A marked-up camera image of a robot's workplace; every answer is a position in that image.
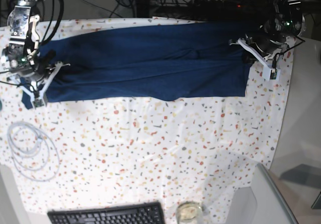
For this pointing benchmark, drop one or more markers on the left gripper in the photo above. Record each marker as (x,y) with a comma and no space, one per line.
(263,43)

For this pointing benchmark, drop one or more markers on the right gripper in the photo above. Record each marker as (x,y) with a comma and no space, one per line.
(27,66)

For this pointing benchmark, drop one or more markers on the dark blue t-shirt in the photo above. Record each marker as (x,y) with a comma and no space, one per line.
(163,62)

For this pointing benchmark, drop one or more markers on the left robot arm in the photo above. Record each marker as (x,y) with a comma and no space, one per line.
(282,19)

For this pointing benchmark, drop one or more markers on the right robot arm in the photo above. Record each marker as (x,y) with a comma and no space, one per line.
(22,22)

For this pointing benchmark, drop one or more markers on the red lit power strip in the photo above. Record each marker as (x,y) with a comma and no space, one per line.
(218,4)

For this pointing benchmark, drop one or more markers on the terrazzo patterned tablecloth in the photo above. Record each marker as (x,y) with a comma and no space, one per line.
(130,150)

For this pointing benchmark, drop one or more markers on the black computer keyboard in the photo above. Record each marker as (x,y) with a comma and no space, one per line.
(147,213)

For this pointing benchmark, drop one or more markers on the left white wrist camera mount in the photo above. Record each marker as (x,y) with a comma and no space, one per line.
(271,63)

